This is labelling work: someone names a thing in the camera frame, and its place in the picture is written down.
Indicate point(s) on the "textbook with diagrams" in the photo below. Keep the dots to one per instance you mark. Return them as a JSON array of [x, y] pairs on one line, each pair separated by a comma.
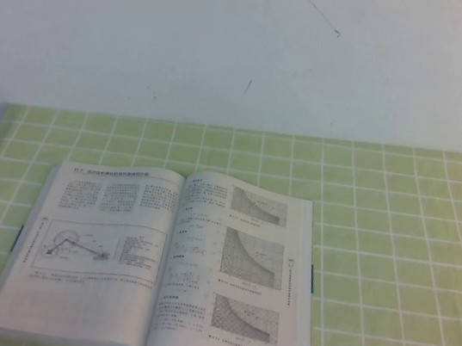
[[126, 262]]

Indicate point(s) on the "green checkered tablecloth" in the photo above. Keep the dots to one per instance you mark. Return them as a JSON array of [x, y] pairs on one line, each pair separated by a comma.
[[398, 250]]

